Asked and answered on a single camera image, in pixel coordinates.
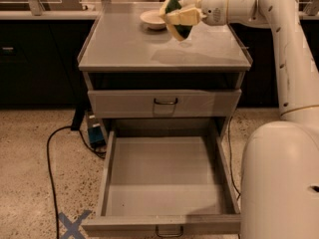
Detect grey drawer cabinet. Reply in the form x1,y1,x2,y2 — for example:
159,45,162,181
79,3,251,133

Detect blue power box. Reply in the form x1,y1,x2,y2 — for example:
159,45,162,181
86,111,106,148

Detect black cable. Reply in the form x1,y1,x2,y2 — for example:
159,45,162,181
226,116,242,201
45,125,107,239

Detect black cable on left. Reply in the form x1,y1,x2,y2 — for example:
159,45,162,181
45,125,107,239

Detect blue tape cross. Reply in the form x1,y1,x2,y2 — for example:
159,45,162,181
59,210,91,239

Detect black cable on right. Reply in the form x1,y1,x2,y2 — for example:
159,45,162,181
226,116,242,201

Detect green and yellow sponge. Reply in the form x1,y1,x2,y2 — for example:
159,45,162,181
159,0,192,41

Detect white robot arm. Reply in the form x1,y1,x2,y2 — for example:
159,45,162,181
159,0,319,239

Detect white ceramic bowl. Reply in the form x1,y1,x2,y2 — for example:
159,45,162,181
140,10,166,30

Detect dark lab bench cabinets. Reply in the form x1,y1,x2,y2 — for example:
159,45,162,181
0,10,319,110

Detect closed grey top drawer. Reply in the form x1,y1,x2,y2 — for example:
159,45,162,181
88,90,241,119

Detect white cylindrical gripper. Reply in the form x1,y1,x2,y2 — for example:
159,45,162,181
164,0,228,26

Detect open grey middle drawer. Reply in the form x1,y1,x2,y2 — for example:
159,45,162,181
82,131,240,238

